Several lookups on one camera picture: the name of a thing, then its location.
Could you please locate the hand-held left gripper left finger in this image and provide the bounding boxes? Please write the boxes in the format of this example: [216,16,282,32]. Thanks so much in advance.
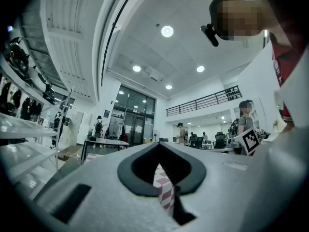
[35,141,179,231]

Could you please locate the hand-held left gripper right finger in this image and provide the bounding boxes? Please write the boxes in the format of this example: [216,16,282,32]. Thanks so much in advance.
[158,141,252,232]

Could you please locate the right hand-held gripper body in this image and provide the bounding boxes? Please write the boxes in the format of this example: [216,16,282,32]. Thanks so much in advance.
[226,127,261,156]

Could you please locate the pink white checkered cloth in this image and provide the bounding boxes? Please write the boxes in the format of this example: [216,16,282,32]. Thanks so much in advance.
[84,153,176,212]

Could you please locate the black office chair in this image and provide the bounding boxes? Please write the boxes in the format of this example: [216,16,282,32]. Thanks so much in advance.
[213,131,226,149]

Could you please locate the black table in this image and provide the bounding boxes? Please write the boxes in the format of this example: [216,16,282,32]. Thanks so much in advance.
[81,138,130,163]

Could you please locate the black standing fan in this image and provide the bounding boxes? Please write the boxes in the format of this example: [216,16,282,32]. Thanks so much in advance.
[152,129,162,144]

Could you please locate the black balcony railing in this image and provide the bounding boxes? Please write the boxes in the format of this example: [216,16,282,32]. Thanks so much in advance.
[166,85,243,117]

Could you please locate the glass entrance door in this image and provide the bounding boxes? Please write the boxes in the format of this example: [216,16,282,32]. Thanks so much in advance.
[110,85,156,146]

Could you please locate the wooden pallet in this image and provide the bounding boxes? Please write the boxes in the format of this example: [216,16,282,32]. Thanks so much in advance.
[57,145,83,161]

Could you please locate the white lockers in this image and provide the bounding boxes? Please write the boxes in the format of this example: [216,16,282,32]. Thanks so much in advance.
[64,110,84,146]

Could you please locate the red polo shirt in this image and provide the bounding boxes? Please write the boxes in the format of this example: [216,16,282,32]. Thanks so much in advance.
[269,32,305,128]

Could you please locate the ceiling air conditioner unit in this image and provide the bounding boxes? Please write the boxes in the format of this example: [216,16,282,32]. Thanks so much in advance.
[144,66,165,82]

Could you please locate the white metal shelf rack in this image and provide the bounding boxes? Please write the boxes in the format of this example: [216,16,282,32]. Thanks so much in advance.
[0,44,73,181]

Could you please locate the black helmet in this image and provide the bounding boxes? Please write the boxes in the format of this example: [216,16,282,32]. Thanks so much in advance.
[6,36,31,77]
[42,83,56,105]

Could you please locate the black hanging bag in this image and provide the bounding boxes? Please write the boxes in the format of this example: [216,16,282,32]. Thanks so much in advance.
[28,99,37,116]
[0,81,12,114]
[20,97,31,120]
[12,89,23,109]

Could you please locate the person's head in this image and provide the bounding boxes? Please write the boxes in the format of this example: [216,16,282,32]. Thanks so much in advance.
[209,0,275,42]

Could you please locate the white helmet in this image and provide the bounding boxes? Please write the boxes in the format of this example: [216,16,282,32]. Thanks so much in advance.
[26,66,47,92]

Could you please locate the black head-mounted camera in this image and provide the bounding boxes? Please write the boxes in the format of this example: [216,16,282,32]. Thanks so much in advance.
[200,23,220,47]

